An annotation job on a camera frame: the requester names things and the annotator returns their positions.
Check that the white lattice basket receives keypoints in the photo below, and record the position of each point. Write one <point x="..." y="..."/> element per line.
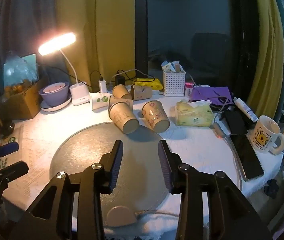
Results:
<point x="173" y="83"/>

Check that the cartoon print paper cup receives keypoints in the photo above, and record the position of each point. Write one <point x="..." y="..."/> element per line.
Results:
<point x="155" y="116"/>

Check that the black power adapter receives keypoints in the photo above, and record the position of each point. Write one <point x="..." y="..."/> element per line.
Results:
<point x="119" y="80"/>

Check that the purple cloth pouch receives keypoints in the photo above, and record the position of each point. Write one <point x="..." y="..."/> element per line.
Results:
<point x="210" y="93"/>

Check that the yellow tissue pack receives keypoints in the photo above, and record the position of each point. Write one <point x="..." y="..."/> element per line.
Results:
<point x="193" y="113"/>

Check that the white tube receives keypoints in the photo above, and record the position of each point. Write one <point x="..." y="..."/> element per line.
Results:
<point x="244" y="108"/>

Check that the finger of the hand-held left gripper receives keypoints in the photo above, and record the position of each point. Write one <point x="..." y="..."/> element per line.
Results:
<point x="13" y="168"/>
<point x="7" y="147"/>

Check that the yellow curtain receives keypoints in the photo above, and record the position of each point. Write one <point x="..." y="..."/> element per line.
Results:
<point x="266" y="55"/>
<point x="94" y="30"/>

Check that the pink small box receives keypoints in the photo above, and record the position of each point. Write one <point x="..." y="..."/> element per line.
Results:
<point x="188" y="90"/>

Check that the yellow snack packet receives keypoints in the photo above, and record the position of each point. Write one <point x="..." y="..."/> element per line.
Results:
<point x="150" y="83"/>

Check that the black smartphone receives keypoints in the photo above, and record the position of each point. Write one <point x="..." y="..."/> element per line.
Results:
<point x="246" y="157"/>

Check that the round grey mat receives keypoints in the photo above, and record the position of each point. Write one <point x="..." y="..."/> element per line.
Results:
<point x="82" y="150"/>

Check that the small white green box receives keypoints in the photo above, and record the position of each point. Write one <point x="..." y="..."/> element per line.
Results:
<point x="99" y="101"/>

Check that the brown cardboard box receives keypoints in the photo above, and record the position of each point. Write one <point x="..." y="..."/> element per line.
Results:
<point x="24" y="102"/>

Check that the white desk lamp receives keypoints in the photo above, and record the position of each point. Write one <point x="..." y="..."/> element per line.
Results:
<point x="78" y="92"/>

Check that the grey pen with red light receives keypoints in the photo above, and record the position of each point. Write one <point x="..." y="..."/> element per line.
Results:
<point x="218" y="130"/>

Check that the white bear print mug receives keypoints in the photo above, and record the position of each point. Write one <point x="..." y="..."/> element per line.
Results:
<point x="265" y="135"/>

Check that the purple bowl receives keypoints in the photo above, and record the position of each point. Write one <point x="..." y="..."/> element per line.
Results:
<point x="54" y="93"/>

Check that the white plate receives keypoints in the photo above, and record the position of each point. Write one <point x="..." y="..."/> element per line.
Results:
<point x="57" y="107"/>

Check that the round beige mat controller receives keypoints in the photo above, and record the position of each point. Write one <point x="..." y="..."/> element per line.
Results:
<point x="120" y="216"/>

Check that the white power adapter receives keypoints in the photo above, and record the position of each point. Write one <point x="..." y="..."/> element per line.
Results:
<point x="102" y="86"/>

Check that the brown kraft paper cup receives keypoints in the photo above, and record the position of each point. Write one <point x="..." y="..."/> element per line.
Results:
<point x="120" y="91"/>
<point x="125" y="102"/>
<point x="123" y="118"/>
<point x="142" y="92"/>

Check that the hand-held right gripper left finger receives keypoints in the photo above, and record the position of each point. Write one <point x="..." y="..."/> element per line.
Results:
<point x="115" y="166"/>

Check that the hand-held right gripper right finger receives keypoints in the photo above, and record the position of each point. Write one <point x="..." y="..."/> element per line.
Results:
<point x="165" y="166"/>

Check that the black folded case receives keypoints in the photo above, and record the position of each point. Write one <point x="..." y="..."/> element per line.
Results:
<point x="235" y="122"/>

